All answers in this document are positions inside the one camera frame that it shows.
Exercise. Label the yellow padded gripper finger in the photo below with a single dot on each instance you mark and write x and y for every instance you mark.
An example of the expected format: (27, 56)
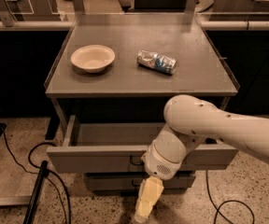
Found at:
(149, 193)

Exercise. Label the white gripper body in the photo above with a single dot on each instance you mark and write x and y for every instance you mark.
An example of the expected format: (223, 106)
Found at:
(158, 166)

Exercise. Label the grey top drawer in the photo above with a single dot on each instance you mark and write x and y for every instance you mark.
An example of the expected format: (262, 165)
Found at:
(103, 148)

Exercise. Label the grey drawer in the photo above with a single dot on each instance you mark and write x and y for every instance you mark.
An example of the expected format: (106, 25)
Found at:
(132, 181)
(103, 148)

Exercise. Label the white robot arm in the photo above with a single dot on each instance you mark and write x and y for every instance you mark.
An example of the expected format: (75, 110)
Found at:
(188, 122)

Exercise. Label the grey bottom drawer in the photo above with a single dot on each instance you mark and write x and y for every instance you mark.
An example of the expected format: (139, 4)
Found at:
(132, 181)

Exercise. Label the grey drawer cabinet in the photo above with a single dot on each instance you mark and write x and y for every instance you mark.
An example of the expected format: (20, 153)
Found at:
(127, 92)

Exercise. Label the crushed silver blue can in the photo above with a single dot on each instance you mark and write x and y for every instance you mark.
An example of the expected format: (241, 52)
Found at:
(156, 61)

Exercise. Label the black bar on floor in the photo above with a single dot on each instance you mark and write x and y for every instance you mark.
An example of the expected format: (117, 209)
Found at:
(35, 194)

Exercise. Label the white paper bowl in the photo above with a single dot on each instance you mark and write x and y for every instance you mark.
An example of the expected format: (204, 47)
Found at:
(93, 58)

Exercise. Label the white horizontal rail pipe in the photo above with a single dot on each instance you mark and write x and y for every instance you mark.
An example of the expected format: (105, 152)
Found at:
(206, 25)

